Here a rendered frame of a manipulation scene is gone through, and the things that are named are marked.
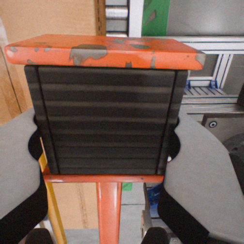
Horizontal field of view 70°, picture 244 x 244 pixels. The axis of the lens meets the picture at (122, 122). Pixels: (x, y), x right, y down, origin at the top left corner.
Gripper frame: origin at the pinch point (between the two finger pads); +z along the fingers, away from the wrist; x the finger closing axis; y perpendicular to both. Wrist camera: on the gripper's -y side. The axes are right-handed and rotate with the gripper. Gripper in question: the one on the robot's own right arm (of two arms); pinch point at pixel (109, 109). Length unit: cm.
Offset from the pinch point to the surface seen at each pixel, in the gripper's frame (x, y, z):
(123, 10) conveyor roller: 3, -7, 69
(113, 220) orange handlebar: 0.4, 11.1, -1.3
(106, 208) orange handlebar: -0.2, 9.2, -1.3
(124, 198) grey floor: 15, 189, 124
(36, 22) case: -15.2, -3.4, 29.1
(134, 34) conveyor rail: 8, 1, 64
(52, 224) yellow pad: -13.0, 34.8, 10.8
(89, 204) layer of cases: -17, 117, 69
